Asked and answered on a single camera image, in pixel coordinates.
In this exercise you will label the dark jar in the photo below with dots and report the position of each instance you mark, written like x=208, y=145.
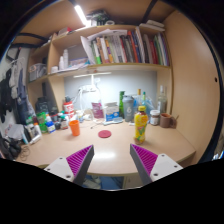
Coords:
x=64, y=122

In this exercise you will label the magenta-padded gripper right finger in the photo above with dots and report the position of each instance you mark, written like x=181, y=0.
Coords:
x=163, y=165

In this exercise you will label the small white bottle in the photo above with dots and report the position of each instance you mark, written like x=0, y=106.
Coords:
x=81, y=116

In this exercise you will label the hanging clothes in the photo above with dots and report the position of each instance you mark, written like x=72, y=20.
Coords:
x=13, y=93

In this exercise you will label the ceiling tube light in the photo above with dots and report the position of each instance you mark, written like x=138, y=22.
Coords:
x=80, y=15

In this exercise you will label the wooden shelf unit with books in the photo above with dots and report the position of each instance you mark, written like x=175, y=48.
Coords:
x=116, y=50

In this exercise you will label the brown mug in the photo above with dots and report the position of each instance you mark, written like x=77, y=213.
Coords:
x=165, y=120

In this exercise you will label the white LED desk lamp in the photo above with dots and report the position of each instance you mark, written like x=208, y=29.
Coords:
x=93, y=74

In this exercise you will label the grey shaker bottle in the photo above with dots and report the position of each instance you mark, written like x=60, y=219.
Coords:
x=128, y=110

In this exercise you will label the black bag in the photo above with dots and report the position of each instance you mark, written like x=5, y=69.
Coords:
x=8, y=146

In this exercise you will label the red and white canister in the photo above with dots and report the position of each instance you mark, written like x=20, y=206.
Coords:
x=68, y=108

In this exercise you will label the black box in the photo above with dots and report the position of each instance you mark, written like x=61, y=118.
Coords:
x=42, y=105

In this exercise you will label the thin black pen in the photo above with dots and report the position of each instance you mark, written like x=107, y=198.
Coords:
x=96, y=125

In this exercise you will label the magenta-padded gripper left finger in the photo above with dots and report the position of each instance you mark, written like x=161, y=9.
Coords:
x=61, y=166

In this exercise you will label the white power strip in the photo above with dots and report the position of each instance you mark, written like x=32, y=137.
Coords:
x=88, y=89

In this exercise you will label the bottle with gold cap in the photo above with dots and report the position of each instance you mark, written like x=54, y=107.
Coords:
x=139, y=93

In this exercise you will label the magenta pouch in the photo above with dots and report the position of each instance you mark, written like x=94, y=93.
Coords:
x=97, y=110

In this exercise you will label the orange plastic cup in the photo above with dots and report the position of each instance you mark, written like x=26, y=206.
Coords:
x=74, y=128

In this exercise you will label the flat round red coaster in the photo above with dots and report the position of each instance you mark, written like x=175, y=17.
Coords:
x=104, y=134

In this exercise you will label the clear bottle with green cap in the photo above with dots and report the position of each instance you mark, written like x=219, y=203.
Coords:
x=144, y=98

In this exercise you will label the brown jar with white lid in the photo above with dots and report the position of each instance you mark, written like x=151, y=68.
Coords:
x=154, y=118

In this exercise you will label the clear glass bottle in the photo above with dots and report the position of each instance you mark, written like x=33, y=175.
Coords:
x=162, y=103

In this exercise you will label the white and blue box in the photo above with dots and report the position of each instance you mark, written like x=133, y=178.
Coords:
x=111, y=112

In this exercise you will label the green packet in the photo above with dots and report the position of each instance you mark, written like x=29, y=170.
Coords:
x=41, y=120

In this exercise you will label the light blue hairbrush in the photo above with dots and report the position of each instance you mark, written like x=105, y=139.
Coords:
x=113, y=121

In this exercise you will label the yellow drink bottle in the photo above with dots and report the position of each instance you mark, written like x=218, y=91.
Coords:
x=141, y=126

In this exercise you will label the white bottle with blue cap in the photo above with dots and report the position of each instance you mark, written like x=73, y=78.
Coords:
x=50, y=126

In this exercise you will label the blue plastic bag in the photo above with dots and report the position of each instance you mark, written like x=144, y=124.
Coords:
x=150, y=105

